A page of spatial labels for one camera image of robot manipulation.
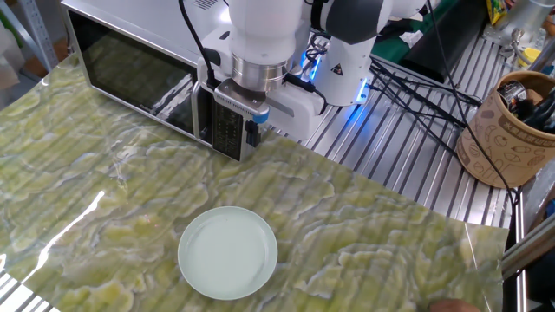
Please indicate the black tools bundle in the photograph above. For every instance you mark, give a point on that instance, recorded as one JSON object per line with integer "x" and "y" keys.
{"x": 542, "y": 115}

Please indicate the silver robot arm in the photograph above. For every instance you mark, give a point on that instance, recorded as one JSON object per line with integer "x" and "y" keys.
{"x": 520, "y": 17}

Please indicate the long black box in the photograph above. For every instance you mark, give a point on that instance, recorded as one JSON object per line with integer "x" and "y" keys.
{"x": 442, "y": 43}

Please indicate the person hand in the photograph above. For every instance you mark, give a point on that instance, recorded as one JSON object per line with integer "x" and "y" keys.
{"x": 455, "y": 307}

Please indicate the grey metal shelf upright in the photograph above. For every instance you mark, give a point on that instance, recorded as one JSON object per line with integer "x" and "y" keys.
{"x": 37, "y": 30}

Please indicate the dark glass microwave door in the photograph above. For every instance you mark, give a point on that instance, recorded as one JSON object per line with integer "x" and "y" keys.
{"x": 130, "y": 73}

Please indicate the silver microwave oven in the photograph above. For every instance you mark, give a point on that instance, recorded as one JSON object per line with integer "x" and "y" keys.
{"x": 152, "y": 17}

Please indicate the clear plastic bag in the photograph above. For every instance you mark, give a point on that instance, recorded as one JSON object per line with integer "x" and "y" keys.
{"x": 539, "y": 195}

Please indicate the shiny tape roll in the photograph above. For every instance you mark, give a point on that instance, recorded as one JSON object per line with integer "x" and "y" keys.
{"x": 511, "y": 93}

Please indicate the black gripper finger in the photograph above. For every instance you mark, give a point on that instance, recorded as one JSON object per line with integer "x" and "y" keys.
{"x": 249, "y": 134}
{"x": 256, "y": 134}

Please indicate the green cloth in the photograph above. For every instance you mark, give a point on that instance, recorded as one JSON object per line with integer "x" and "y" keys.
{"x": 390, "y": 50}

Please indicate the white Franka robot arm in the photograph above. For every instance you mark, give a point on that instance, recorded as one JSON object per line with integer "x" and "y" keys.
{"x": 264, "y": 26}

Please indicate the silver bracket with blue cap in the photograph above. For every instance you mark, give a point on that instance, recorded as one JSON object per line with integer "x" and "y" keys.
{"x": 236, "y": 102}

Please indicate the yellow snack bag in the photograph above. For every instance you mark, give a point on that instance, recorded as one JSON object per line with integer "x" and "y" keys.
{"x": 496, "y": 11}

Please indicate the brown printed cardboard bucket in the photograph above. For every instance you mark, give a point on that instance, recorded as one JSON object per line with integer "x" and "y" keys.
{"x": 507, "y": 151}

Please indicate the aluminium profile bar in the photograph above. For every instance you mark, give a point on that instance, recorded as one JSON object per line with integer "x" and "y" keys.
{"x": 529, "y": 251}

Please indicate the pale green plate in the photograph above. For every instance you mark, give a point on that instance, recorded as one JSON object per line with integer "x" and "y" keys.
{"x": 227, "y": 253}

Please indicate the green marble pattern mat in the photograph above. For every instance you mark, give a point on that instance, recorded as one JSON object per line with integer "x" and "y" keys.
{"x": 130, "y": 195}

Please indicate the white paper scrap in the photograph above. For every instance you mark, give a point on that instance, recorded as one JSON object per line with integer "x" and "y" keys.
{"x": 411, "y": 39}

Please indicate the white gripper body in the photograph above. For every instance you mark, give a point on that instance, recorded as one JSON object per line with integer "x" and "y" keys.
{"x": 303, "y": 117}

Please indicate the small yellow object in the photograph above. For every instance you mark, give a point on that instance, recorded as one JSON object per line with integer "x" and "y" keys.
{"x": 531, "y": 55}

